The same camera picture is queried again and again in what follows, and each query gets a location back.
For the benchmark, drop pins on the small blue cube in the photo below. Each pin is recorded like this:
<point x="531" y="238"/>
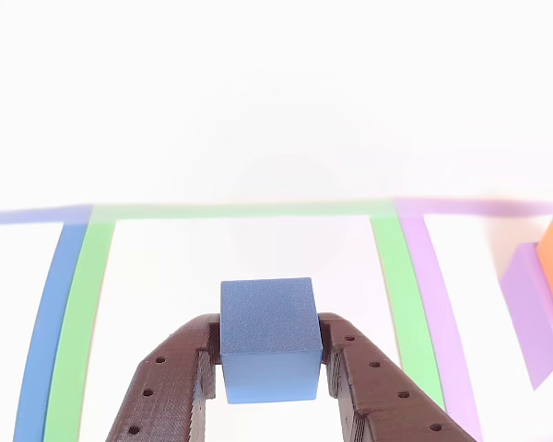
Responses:
<point x="267" y="317"/>

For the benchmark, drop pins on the large purple block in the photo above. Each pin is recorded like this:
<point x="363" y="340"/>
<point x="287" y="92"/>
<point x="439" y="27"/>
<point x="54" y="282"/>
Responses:
<point x="530" y="313"/>

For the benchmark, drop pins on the green square frame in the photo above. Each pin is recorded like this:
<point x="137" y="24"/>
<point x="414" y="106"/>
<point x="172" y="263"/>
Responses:
<point x="80" y="322"/>

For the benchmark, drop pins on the purple square frame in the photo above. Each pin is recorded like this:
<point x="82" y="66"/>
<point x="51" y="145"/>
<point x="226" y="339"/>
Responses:
<point x="433" y="285"/>

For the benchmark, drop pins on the blue square frame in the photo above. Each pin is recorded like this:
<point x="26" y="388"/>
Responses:
<point x="50" y="313"/>

